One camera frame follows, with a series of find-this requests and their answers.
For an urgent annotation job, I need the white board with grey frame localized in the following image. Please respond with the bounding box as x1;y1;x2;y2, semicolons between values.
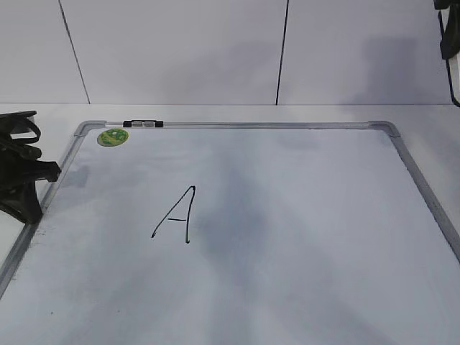
1;121;459;344

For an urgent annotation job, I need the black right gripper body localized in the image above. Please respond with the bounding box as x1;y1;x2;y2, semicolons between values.
433;0;459;10

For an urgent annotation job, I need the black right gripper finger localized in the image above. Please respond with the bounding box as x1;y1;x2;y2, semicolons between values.
440;6;459;60

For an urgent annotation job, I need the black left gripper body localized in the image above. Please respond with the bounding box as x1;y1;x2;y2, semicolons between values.
1;111;60;187

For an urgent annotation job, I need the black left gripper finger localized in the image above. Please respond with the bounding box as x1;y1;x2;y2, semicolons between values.
1;183;42;224

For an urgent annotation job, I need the white rectangular board eraser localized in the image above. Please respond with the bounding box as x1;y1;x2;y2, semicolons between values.
438;9;459;107

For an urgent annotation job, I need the round green sticker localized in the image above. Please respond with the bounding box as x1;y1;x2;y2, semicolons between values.
97;128;129;147

